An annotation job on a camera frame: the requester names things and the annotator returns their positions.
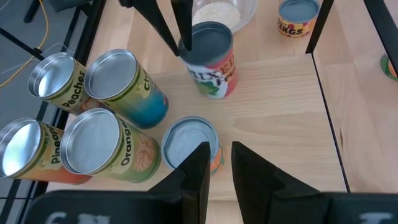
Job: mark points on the black aluminium table frame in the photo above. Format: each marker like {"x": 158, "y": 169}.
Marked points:
{"x": 90, "y": 28}

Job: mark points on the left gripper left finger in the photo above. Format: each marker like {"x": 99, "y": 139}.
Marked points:
{"x": 192, "y": 186}

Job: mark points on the short mandarin oranges can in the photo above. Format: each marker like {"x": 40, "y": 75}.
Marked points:
{"x": 186, "y": 140}

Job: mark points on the tall peaches can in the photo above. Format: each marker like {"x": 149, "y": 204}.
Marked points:
{"x": 53, "y": 74}

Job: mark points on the beige grain heap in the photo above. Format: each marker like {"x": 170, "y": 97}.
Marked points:
{"x": 217, "y": 14}

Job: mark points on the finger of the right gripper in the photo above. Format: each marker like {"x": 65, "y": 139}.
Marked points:
{"x": 155, "y": 21}
{"x": 184, "y": 21}

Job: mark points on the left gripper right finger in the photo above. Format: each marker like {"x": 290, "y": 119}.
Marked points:
{"x": 264, "y": 193}

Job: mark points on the tall teal and yellow can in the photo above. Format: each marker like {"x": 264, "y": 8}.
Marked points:
{"x": 140, "y": 99}

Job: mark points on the mixed fruit can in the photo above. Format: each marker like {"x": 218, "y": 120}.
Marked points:
{"x": 214, "y": 77}

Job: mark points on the tall pineapple can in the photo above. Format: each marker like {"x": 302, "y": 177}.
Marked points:
{"x": 21, "y": 146}

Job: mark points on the tall oranges can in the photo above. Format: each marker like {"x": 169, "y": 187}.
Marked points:
{"x": 93, "y": 140}

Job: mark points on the short green can orange fruit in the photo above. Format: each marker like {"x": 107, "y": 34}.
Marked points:
{"x": 390, "y": 68}

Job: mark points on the clear plastic bowl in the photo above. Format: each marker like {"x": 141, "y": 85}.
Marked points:
{"x": 248, "y": 12}

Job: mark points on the short yellow pink-dotted can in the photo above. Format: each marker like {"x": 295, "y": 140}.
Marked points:
{"x": 298, "y": 12}

